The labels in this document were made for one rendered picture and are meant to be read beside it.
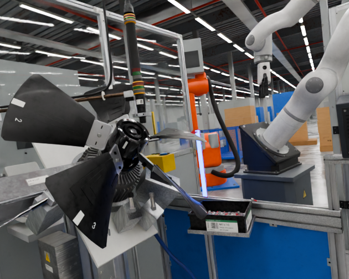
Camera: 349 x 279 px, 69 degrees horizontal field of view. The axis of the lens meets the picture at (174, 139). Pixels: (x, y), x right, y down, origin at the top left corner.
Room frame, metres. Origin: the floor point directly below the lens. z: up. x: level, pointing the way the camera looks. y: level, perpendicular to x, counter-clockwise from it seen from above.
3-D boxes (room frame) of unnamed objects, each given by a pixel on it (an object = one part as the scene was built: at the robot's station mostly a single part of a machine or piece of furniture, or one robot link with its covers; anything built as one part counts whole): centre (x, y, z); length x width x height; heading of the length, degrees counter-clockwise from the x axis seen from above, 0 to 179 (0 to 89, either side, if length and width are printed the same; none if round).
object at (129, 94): (0.94, 0.12, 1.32); 0.09 x 0.07 x 0.10; 85
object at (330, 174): (0.88, -0.53, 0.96); 0.03 x 0.03 x 0.20; 50
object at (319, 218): (1.15, -0.20, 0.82); 0.90 x 0.04 x 0.08; 50
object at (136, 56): (0.94, 0.11, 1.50); 0.03 x 0.03 x 0.21
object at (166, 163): (1.41, 0.10, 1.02); 0.16 x 0.10 x 0.11; 50
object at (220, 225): (0.99, -0.15, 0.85); 0.22 x 0.17 x 0.07; 64
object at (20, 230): (1.20, 0.60, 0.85); 0.36 x 0.24 x 0.03; 140
